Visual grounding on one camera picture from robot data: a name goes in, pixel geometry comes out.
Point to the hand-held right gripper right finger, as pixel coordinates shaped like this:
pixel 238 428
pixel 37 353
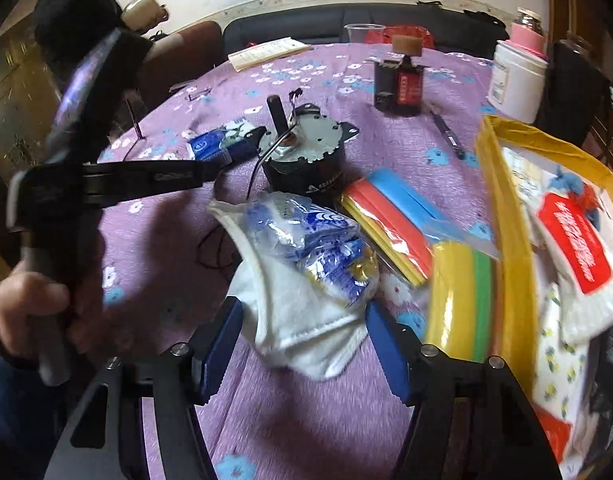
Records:
pixel 386 355

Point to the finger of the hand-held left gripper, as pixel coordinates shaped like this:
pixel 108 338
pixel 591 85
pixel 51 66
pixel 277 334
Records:
pixel 156 177
pixel 241 142

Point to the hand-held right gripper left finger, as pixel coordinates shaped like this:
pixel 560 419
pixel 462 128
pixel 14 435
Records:
pixel 221 355

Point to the small blue packet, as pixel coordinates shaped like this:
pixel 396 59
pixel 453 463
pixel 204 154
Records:
pixel 206 145

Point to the white face mask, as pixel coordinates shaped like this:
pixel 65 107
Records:
pixel 296 325

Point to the yellow tray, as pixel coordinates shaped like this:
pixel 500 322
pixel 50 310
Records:
pixel 511 270

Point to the white printed tissue pack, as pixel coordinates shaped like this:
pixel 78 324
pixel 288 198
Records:
pixel 556 360

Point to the red and white wipes pack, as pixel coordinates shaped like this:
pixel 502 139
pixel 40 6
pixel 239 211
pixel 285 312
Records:
pixel 581 250

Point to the beige striped packet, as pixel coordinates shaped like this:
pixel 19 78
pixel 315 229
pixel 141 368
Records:
pixel 524 175

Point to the blue towel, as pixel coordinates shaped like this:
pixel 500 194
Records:
pixel 569 182

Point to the person's left forearm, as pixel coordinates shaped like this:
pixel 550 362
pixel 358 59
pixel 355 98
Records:
pixel 16 410

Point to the person's left hand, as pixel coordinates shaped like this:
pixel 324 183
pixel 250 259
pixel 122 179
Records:
pixel 16 305

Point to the grey electric motor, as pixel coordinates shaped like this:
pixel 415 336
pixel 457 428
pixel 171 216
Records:
pixel 306 155

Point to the beige booklet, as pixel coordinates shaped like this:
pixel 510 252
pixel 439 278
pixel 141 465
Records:
pixel 266 52

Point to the dark wooden cabinet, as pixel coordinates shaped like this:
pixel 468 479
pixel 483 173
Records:
pixel 11 110

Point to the brown chair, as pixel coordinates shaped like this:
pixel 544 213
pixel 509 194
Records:
pixel 186 55

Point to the clear bag of blue packets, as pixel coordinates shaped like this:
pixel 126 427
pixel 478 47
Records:
pixel 326 255

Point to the black sofa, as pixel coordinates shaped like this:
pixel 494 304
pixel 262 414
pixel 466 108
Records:
pixel 306 25

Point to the red and blue sponge pack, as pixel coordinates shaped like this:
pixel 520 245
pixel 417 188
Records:
pixel 386 210

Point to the clear plastic cup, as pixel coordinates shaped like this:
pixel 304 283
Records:
pixel 361 34

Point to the beige mug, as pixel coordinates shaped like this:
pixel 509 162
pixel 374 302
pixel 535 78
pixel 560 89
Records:
pixel 144 10

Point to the dark bottle with red label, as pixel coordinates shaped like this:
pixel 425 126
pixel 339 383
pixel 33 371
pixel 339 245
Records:
pixel 399 90

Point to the red packet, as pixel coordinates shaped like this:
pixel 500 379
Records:
pixel 554 435

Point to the black pen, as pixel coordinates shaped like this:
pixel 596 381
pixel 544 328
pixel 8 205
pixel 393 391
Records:
pixel 446 132

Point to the red bag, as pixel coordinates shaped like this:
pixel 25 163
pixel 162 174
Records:
pixel 416 35

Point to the white jar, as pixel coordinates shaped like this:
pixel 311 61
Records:
pixel 514 80

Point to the pink bottle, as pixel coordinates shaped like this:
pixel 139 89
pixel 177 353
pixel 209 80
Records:
pixel 529 40

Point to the black chair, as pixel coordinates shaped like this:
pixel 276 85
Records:
pixel 571 90

